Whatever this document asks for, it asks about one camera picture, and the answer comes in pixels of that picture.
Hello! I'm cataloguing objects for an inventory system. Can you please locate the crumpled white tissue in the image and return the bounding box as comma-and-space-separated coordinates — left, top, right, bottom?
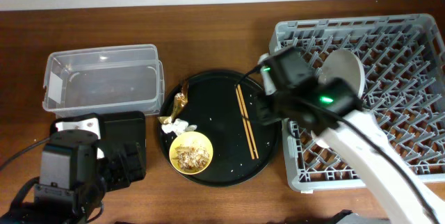
161, 118, 197, 136

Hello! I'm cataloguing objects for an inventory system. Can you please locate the grey plastic dishwasher rack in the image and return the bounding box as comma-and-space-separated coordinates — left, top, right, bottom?
269, 14, 444, 183

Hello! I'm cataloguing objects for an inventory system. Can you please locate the gold foil wrapper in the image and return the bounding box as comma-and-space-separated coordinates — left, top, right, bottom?
158, 80, 188, 125

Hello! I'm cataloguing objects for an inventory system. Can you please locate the clear plastic bin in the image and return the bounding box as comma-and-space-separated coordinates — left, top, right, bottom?
42, 44, 165, 118

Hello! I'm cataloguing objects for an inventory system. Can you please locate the wooden chopstick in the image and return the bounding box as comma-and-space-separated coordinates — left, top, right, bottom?
241, 90, 259, 159
235, 85, 255, 160

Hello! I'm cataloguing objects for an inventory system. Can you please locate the yellow bowl with food scraps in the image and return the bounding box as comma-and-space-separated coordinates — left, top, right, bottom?
168, 131, 213, 175

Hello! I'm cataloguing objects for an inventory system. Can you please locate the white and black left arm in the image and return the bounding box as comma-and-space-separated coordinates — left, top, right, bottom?
1, 129, 146, 223

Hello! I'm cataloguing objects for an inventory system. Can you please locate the white round plate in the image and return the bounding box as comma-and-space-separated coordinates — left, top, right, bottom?
318, 49, 365, 98

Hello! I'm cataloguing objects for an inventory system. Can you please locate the black rectangular tray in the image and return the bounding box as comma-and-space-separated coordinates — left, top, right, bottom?
100, 111, 147, 183

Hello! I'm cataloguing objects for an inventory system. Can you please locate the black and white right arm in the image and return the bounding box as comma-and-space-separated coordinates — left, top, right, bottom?
256, 78, 444, 223

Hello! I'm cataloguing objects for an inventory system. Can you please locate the round black tray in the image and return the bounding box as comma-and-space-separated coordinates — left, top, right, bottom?
179, 70, 282, 187

